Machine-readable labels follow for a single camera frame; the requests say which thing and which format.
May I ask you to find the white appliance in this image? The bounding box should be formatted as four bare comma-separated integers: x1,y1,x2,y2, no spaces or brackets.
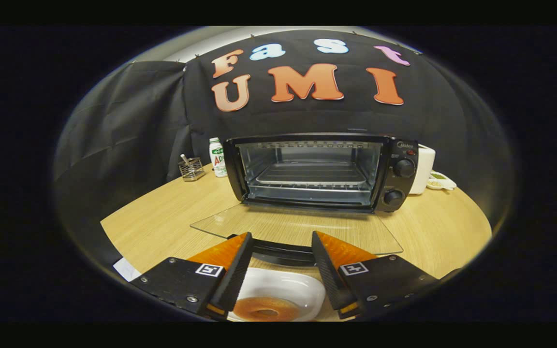
409,144,436,195

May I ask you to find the white oval dish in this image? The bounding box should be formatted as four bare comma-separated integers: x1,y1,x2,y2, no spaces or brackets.
228,267,326,322

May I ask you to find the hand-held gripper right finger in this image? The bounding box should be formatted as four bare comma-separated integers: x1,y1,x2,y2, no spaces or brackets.
311,231,460,319

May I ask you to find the wire mesh holder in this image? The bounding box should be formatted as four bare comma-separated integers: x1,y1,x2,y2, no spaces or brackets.
178,156,205,182

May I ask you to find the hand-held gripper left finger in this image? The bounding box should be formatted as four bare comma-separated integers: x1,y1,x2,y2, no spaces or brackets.
131,232,254,320

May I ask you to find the small white condiment dish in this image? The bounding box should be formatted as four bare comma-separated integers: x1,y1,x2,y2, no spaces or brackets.
426,170,457,191

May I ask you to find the brown bagel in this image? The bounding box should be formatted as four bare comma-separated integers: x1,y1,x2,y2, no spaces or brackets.
233,296,303,322

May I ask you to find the white paper sheet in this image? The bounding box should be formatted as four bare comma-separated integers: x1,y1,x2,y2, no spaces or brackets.
113,258,142,282

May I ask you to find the metal oven rack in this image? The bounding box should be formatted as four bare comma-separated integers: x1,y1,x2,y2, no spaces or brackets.
255,162,369,187

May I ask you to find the white bottle green label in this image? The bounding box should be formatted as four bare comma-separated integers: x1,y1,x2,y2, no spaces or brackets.
209,137,228,178

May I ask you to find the black toaster oven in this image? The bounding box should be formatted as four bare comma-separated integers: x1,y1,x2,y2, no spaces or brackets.
191,133,419,267

